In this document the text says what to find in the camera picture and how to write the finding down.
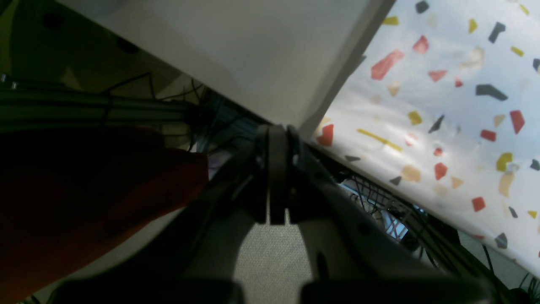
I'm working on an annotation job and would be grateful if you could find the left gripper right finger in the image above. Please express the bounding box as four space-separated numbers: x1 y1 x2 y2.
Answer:
287 126 494 304

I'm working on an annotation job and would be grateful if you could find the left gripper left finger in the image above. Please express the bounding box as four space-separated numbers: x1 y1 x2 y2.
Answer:
48 125 281 304

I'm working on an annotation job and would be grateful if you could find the terrazzo pattern tablecloth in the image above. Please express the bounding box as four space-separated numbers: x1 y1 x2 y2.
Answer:
312 0 540 276

